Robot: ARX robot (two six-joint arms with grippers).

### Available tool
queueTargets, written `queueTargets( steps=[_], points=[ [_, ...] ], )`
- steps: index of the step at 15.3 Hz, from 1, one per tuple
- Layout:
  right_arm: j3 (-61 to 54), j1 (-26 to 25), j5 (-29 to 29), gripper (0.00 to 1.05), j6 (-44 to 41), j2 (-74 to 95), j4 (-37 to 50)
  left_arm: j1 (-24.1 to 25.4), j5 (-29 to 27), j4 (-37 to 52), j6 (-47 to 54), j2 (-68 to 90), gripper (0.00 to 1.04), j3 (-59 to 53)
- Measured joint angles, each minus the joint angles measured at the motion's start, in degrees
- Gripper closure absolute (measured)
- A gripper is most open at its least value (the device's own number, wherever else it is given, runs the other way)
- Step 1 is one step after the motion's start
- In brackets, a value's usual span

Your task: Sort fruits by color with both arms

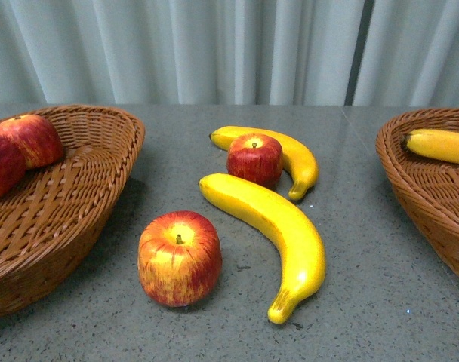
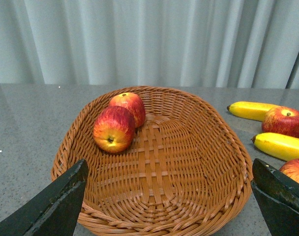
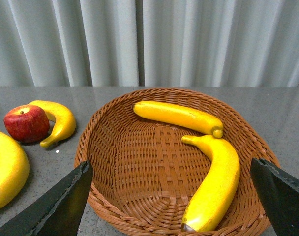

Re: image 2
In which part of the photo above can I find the yellow banana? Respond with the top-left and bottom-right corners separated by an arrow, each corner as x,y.
251,132 -> 299,161
227,101 -> 277,122

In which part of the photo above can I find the red yellow apple front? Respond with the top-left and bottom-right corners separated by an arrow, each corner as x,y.
92,106 -> 135,153

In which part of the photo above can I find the pale grey curtain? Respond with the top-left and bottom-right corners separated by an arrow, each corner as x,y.
0,0 -> 299,89

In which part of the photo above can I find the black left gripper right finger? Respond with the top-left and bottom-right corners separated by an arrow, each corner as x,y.
251,158 -> 299,236

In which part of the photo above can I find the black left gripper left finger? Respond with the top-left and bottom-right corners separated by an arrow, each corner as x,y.
0,159 -> 88,236

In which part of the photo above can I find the left brown wicker basket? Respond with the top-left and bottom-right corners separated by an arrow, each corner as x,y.
51,86 -> 253,236

